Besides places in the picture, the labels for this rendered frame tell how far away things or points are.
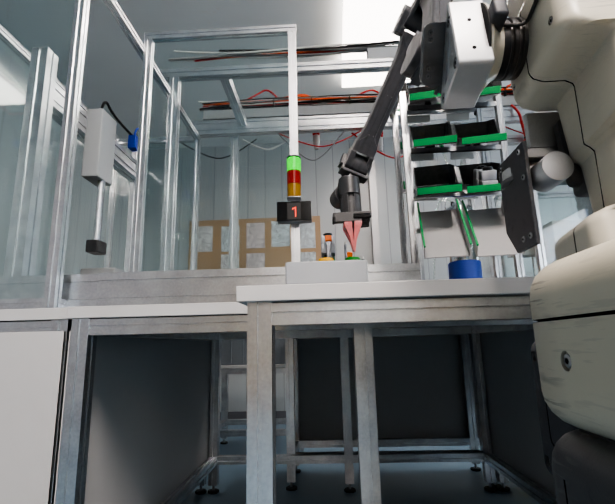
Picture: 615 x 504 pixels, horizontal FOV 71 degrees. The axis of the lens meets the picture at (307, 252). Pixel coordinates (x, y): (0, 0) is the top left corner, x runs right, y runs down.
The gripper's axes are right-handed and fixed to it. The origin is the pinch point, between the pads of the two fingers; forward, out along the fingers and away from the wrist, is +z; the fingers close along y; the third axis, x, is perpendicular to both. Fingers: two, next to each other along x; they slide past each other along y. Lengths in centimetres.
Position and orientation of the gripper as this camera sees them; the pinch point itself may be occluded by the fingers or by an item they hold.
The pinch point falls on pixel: (353, 248)
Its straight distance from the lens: 113.6
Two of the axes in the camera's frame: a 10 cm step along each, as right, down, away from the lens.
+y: -10.0, 0.5, 0.2
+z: 0.5, 9.7, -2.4
